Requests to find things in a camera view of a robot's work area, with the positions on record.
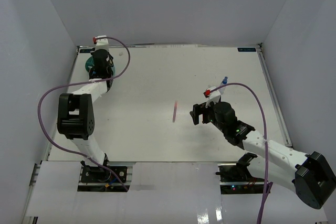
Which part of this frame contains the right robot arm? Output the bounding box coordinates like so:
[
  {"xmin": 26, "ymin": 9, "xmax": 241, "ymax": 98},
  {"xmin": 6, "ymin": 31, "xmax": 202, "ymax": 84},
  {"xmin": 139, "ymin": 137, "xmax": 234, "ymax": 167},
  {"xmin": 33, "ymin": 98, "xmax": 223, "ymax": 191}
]
[{"xmin": 190, "ymin": 102, "xmax": 335, "ymax": 209}]

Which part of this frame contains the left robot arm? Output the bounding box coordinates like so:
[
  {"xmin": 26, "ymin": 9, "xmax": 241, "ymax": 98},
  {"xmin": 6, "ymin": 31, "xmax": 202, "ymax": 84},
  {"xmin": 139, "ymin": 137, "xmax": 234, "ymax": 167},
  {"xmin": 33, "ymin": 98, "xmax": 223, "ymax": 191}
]
[{"xmin": 57, "ymin": 49, "xmax": 114, "ymax": 182}]

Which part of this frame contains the teal round organizer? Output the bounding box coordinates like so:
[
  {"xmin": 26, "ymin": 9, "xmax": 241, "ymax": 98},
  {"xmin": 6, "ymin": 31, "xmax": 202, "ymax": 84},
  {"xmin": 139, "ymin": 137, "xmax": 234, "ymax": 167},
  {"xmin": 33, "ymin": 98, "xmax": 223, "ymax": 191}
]
[{"xmin": 85, "ymin": 56, "xmax": 115, "ymax": 76}]

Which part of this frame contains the blue spray bottle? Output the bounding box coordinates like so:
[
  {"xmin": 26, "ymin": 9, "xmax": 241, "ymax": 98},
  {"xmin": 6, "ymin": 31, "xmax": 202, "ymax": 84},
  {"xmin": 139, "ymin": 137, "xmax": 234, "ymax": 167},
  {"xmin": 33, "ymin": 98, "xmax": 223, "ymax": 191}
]
[{"xmin": 218, "ymin": 77, "xmax": 228, "ymax": 94}]

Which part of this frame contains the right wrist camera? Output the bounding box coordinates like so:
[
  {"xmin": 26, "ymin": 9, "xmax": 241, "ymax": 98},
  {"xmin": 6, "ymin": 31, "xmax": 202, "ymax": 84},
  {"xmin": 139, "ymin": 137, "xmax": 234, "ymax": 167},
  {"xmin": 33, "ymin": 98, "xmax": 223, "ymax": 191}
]
[{"xmin": 204, "ymin": 85, "xmax": 221, "ymax": 108}]

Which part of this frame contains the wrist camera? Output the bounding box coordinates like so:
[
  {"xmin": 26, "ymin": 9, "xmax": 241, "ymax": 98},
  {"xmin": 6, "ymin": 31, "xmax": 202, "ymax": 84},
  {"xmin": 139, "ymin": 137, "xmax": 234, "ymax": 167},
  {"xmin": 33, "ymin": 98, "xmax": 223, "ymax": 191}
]
[
  {"xmin": 92, "ymin": 35, "xmax": 109, "ymax": 51},
  {"xmin": 204, "ymin": 85, "xmax": 221, "ymax": 108}
]

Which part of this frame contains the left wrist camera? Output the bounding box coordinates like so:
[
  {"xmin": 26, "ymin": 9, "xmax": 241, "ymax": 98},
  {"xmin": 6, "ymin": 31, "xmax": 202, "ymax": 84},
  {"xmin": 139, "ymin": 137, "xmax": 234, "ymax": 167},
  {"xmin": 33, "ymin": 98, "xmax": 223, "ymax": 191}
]
[{"xmin": 92, "ymin": 35, "xmax": 109, "ymax": 51}]

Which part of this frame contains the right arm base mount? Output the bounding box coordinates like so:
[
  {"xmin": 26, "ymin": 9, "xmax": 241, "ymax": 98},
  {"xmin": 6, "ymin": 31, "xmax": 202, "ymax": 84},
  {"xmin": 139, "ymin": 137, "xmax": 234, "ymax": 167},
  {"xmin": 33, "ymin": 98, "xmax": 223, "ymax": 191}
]
[{"xmin": 215, "ymin": 153, "xmax": 264, "ymax": 195}]

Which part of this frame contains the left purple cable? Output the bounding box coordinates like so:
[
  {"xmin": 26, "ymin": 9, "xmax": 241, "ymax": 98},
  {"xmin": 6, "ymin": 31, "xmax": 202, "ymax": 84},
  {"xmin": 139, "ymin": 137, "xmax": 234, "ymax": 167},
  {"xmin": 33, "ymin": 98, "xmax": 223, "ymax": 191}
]
[{"xmin": 37, "ymin": 36, "xmax": 131, "ymax": 191}]

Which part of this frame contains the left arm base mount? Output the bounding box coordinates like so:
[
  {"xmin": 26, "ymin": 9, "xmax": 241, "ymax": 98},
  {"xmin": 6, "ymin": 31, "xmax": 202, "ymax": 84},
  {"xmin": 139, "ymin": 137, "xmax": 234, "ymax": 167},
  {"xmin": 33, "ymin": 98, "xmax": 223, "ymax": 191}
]
[{"xmin": 77, "ymin": 161, "xmax": 130, "ymax": 193}]

